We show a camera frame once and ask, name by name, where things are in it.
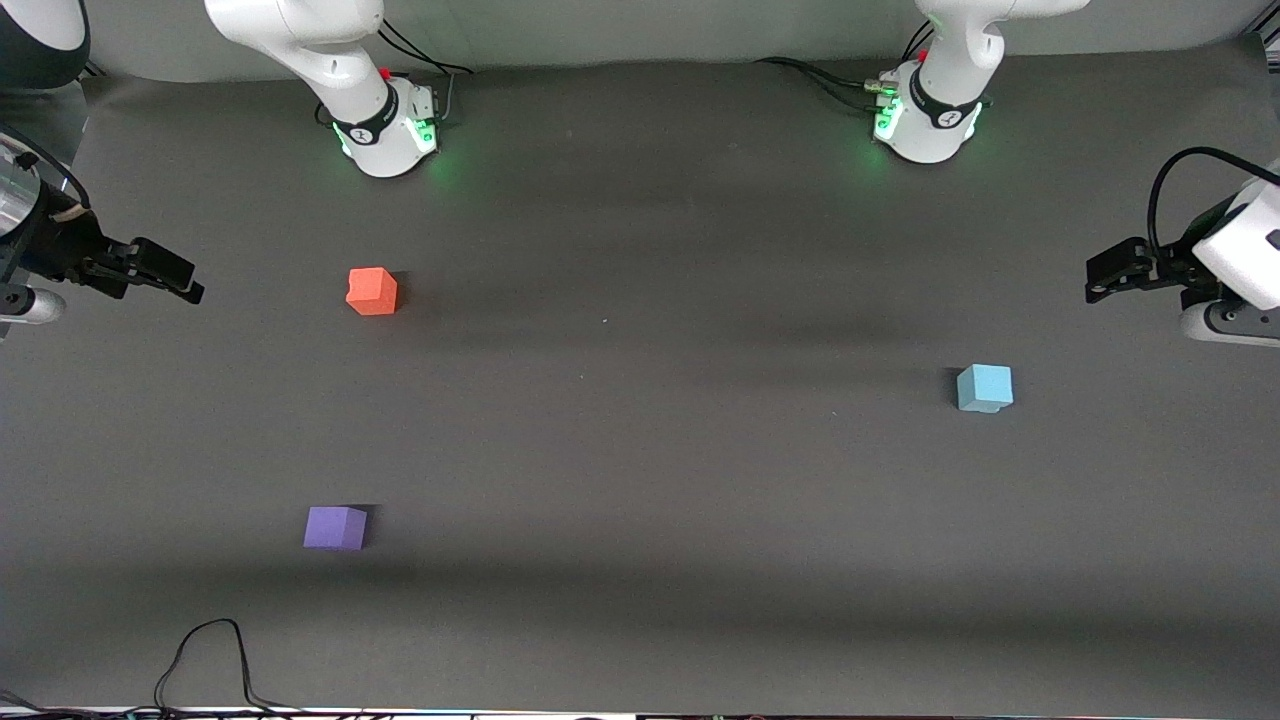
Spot thin black loose cable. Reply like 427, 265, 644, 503
0, 618, 311, 720

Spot purple foam block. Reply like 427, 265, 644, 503
303, 506, 368, 552

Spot light blue foam block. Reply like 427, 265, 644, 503
956, 364, 1014, 415

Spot black right arm base cables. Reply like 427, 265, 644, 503
315, 18, 475, 129

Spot dark grey table mat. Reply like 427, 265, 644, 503
0, 35, 1280, 713

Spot orange foam block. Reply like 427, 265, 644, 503
346, 267, 399, 317

